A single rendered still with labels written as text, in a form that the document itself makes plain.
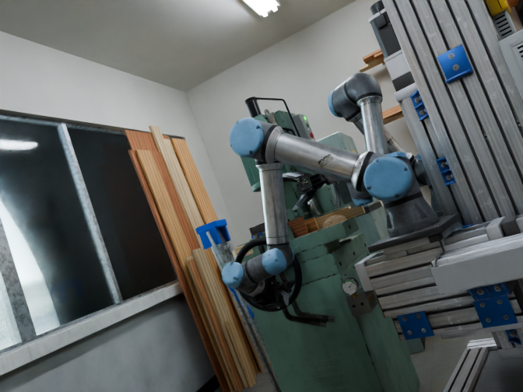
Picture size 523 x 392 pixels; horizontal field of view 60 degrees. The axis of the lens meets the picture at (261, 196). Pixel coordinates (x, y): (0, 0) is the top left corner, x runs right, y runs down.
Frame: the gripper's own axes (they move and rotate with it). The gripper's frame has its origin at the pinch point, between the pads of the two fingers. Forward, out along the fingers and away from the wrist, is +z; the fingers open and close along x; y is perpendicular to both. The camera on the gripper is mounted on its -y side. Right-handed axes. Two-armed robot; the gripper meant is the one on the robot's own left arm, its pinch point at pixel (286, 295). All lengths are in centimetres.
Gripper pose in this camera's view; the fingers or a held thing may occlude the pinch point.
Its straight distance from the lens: 168.9
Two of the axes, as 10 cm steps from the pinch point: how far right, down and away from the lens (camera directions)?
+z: 5.3, 4.1, 7.4
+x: 8.4, -3.5, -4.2
